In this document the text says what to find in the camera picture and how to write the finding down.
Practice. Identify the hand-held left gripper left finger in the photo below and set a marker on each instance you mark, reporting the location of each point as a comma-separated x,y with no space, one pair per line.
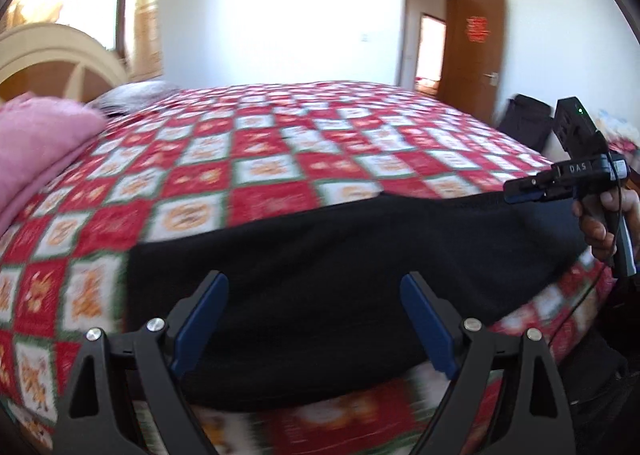
202,320

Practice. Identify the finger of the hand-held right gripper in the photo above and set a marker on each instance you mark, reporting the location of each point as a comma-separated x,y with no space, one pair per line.
522,190

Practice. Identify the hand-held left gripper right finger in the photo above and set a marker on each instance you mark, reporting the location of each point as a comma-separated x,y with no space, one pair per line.
427,320

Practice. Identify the black pants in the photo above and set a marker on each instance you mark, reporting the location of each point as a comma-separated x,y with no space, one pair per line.
310,285

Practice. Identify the person's right hand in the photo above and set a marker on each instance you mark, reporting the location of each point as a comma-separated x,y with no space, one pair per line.
595,232

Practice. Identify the colourful cloth pile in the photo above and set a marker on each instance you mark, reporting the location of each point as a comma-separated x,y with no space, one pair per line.
620,130

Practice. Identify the black bag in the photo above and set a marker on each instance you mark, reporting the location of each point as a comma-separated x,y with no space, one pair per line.
525,122

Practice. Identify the brown wooden door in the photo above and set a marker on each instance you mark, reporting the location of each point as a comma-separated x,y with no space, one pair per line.
470,75

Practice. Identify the red checked printed blanket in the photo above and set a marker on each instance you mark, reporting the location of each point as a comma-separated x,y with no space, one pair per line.
250,160

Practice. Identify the red door decoration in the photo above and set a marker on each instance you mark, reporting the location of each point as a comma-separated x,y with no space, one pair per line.
476,28

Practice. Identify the person's dark clothing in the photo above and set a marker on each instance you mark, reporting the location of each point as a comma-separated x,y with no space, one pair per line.
600,385

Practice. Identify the grey pillow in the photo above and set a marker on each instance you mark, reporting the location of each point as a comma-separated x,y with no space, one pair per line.
135,95

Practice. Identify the pink pillow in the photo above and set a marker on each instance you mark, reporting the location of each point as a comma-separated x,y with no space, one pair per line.
35,145

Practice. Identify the yellow curtain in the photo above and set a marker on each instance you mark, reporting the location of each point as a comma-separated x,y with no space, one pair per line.
147,35
30,10

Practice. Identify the cream wooden headboard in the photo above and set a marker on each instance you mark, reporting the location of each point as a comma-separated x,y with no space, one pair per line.
50,40

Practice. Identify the brown door frame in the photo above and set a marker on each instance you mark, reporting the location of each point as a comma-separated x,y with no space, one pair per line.
407,35

